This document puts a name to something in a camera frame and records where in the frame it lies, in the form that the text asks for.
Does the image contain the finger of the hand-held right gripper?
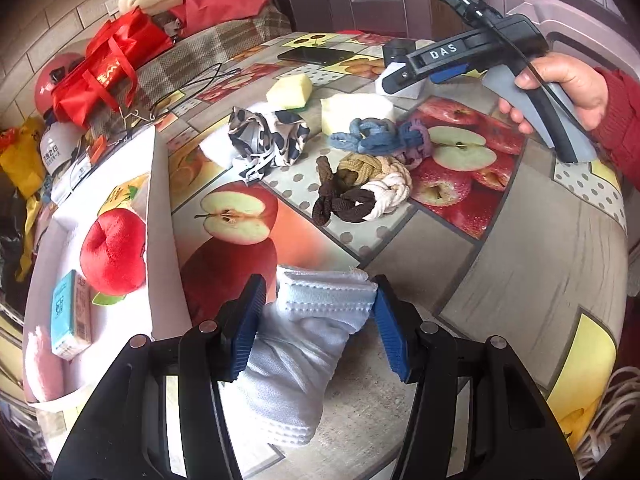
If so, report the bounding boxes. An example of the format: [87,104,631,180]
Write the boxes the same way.
[384,31,499,97]
[383,39,419,64]

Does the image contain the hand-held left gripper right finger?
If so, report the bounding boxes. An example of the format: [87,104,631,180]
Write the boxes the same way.
[372,275,583,480]

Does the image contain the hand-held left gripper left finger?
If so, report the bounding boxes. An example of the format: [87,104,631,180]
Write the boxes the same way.
[52,274,268,480]

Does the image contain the white towel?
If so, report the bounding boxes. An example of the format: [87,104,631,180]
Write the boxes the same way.
[220,265,379,449]

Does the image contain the yellow sponge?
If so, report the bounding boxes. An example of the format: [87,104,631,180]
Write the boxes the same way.
[266,73,314,111]

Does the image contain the white cardboard box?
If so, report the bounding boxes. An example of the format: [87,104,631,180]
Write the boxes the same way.
[22,125,194,407]

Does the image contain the spotted patterned cloth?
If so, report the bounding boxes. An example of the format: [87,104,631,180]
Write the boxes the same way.
[228,106,311,184]

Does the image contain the person's right forearm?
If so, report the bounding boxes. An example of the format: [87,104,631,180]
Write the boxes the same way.
[592,67,640,192]

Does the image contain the pink soft pad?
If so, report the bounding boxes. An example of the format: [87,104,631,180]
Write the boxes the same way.
[25,327,66,403]

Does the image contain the person's right hand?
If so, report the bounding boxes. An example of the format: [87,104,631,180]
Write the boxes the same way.
[497,52,609,134]

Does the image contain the small white block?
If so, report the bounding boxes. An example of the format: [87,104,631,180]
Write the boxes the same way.
[375,62,426,100]

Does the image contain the greyish plastic chair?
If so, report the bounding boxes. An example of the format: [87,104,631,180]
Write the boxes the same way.
[507,0,627,57]

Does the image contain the black smartphone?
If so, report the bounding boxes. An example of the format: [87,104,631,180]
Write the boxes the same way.
[277,46,354,66]

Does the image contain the fruit print tablecloth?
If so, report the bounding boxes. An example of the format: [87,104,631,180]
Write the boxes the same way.
[87,30,629,480]

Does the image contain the red apple plush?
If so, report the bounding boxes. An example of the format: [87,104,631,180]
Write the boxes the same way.
[80,208,147,306]

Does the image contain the teal tissue packet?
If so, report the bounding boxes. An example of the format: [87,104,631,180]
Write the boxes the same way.
[50,270,94,361]

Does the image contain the plaid cloth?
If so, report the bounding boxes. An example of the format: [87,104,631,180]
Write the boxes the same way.
[90,7,294,137]

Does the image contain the white power bank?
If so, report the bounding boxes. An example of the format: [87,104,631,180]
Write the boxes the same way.
[50,160,97,206]

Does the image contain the white helmet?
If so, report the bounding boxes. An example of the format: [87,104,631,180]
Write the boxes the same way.
[39,121,92,177]

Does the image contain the yellow bag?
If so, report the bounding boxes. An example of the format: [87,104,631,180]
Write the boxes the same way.
[0,117,47,199]

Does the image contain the red tote bag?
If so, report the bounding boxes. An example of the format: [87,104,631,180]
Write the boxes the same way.
[52,7,174,129]

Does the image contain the pink helmet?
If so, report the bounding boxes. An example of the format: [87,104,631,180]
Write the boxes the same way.
[34,51,87,116]

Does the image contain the purple braided hair tie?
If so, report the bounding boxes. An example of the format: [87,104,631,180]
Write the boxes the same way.
[397,119,432,167]

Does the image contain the blue braided hair tie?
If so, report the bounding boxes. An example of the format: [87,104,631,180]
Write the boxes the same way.
[328,117,402,155]

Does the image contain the beige braided hair tie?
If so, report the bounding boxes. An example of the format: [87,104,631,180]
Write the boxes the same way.
[337,154,402,187]

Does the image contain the dark brown hair tie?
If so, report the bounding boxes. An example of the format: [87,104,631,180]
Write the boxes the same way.
[312,187,383,226]

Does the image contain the white braided hair tie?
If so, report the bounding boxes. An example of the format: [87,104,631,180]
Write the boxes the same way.
[360,172,414,222]

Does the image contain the black cable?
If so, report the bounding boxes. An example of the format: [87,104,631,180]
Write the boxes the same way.
[150,62,242,117]

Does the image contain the white rope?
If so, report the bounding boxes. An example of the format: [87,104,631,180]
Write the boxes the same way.
[575,365,637,467]

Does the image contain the wire hanger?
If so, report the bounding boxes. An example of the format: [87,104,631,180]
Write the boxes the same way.
[117,106,167,137]

